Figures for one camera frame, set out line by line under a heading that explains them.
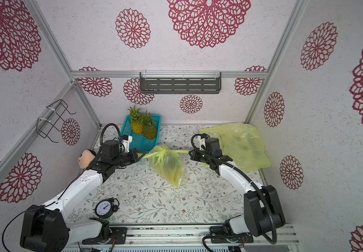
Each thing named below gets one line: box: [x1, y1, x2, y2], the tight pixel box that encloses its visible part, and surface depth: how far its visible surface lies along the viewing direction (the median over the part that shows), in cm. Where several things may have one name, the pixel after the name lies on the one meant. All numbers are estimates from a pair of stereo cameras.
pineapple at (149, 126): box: [142, 109, 157, 141], surface depth 106 cm
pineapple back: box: [126, 105, 145, 135], surface depth 105 cm
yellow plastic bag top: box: [142, 144, 189, 189], surface depth 81 cm
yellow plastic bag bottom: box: [199, 122, 272, 172], surface depth 111 cm
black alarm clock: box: [93, 197, 120, 219], surface depth 81 cm
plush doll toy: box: [78, 149, 97, 169], surface depth 94 cm
